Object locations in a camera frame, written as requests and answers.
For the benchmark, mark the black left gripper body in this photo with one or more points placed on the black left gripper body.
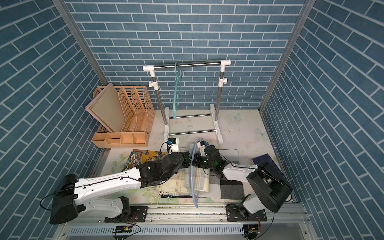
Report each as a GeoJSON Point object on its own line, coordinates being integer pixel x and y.
{"type": "Point", "coordinates": [183, 163]}

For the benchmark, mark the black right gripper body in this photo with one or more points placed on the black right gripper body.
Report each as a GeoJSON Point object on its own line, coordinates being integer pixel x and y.
{"type": "Point", "coordinates": [203, 162]}

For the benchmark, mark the plaid cream blue scarf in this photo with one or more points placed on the plaid cream blue scarf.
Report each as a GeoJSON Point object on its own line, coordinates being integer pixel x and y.
{"type": "Point", "coordinates": [185, 186]}

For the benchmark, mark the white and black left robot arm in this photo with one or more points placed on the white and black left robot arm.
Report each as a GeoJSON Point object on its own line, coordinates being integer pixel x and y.
{"type": "Point", "coordinates": [73, 196]}

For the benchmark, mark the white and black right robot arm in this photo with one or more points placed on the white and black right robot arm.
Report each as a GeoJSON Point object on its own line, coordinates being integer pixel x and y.
{"type": "Point", "coordinates": [271, 188]}

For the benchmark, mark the teal green clothes hanger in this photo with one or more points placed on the teal green clothes hanger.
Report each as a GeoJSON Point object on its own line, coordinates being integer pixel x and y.
{"type": "Point", "coordinates": [179, 74]}

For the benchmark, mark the black grey checkered mat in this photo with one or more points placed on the black grey checkered mat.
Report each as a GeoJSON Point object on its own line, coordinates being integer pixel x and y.
{"type": "Point", "coordinates": [220, 189]}

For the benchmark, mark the yellow illustrated book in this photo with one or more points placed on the yellow illustrated book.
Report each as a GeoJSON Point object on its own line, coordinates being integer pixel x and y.
{"type": "Point", "coordinates": [138, 157]}

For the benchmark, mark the dark blue notebook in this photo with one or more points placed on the dark blue notebook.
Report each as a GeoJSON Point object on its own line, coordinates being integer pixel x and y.
{"type": "Point", "coordinates": [263, 159]}

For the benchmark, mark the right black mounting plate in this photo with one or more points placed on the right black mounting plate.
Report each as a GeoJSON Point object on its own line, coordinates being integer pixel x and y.
{"type": "Point", "coordinates": [235, 213]}

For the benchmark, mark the black mounting plate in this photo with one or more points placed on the black mounting plate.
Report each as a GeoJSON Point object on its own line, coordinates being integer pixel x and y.
{"type": "Point", "coordinates": [136, 214]}
{"type": "Point", "coordinates": [235, 213]}

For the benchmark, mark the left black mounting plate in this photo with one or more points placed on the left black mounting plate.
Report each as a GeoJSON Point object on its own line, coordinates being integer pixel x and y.
{"type": "Point", "coordinates": [136, 214]}

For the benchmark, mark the orange plastic file organizer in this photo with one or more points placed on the orange plastic file organizer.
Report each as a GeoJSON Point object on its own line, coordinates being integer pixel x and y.
{"type": "Point", "coordinates": [139, 117]}

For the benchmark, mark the green circuit board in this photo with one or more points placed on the green circuit board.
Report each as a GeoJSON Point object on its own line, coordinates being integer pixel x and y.
{"type": "Point", "coordinates": [125, 230]}

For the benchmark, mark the beige folder board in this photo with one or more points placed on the beige folder board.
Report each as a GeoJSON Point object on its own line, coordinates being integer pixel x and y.
{"type": "Point", "coordinates": [106, 108]}

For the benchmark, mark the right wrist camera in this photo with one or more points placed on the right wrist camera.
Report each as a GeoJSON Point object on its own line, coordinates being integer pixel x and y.
{"type": "Point", "coordinates": [202, 145]}

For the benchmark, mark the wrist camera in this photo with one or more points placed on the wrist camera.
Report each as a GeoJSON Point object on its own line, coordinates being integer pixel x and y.
{"type": "Point", "coordinates": [173, 144]}
{"type": "Point", "coordinates": [202, 145]}

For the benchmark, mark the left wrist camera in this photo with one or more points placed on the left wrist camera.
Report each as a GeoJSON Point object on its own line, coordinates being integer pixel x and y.
{"type": "Point", "coordinates": [173, 144]}

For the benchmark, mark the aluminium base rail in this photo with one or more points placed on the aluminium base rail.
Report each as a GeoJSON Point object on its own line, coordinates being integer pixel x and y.
{"type": "Point", "coordinates": [185, 221]}

